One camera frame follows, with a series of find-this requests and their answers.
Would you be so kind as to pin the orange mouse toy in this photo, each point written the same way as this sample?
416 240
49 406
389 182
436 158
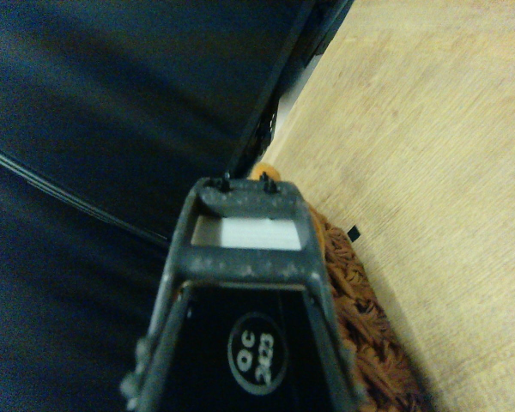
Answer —
259 169

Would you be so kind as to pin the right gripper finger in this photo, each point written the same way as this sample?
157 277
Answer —
240 266

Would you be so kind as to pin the brown wicker basket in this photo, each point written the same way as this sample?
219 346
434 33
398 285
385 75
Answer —
369 322

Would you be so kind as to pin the black curtain stand foot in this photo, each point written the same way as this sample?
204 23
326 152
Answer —
264 137

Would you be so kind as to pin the black curtain stand pole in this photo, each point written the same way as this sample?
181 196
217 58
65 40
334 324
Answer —
111 220

